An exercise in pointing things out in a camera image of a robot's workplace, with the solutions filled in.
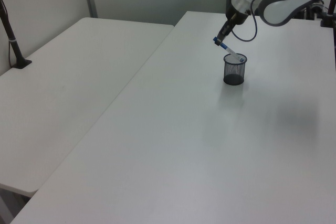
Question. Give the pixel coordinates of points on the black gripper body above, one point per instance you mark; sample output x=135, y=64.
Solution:
x=236, y=15

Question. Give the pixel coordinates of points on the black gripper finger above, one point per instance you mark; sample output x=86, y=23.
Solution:
x=223, y=31
x=229, y=28

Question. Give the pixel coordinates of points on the white marker with blue cap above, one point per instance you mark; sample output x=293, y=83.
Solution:
x=229, y=49

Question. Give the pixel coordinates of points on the black mesh pen cup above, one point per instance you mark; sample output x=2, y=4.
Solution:
x=235, y=71

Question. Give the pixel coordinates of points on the black clamped camera stand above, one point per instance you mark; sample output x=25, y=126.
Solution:
x=330, y=9

